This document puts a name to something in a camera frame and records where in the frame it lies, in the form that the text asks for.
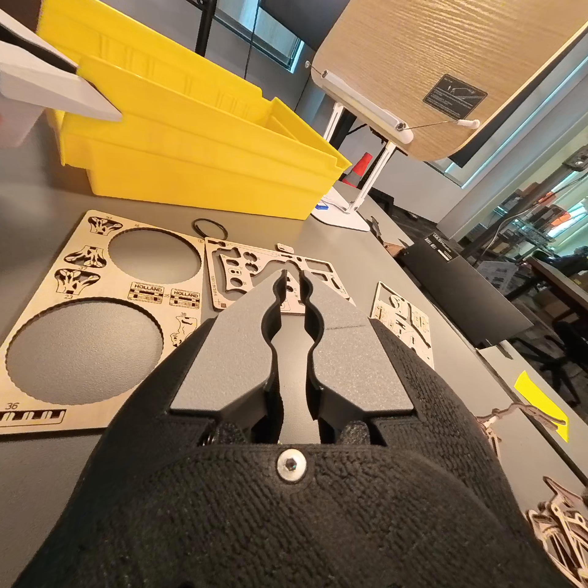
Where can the tilting wooden board stand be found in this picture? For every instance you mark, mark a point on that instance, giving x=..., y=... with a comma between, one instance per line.
x=413, y=55

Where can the small loose wooden piece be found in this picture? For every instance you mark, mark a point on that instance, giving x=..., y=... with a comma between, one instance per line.
x=285, y=248

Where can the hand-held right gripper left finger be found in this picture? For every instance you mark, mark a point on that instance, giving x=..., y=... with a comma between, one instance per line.
x=216, y=363

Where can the small wooden parts sheet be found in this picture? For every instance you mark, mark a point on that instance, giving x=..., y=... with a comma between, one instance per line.
x=413, y=330

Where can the yellow tape strip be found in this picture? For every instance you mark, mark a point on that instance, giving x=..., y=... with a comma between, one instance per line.
x=537, y=399

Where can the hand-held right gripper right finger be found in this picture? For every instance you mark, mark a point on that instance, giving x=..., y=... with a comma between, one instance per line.
x=358, y=367

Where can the dark brown wooden piece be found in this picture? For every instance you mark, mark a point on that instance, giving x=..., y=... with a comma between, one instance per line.
x=390, y=246

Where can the assembled wooden model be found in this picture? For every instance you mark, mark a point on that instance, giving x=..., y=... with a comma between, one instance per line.
x=565, y=528

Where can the dark wooden table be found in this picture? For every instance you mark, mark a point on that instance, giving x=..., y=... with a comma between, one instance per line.
x=560, y=280

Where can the black cardboard box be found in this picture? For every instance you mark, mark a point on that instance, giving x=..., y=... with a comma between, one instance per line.
x=459, y=285

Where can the thin wooden model part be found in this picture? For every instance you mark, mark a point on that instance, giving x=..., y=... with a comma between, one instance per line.
x=514, y=411

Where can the black rubber band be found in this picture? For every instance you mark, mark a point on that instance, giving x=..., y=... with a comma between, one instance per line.
x=194, y=226

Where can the yellow plastic bin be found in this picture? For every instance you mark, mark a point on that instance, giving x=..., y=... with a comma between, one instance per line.
x=151, y=55
x=206, y=170

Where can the wooden parts sheet with cutouts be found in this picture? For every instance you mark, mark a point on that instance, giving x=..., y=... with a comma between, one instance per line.
x=220, y=298

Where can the orange traffic cone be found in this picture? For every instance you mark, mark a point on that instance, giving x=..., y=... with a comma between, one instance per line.
x=360, y=170

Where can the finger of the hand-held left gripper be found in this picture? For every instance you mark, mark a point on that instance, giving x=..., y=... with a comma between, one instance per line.
x=50, y=87
x=32, y=43

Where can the wooden sheet with round holes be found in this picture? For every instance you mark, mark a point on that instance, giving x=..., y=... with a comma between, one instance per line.
x=151, y=280

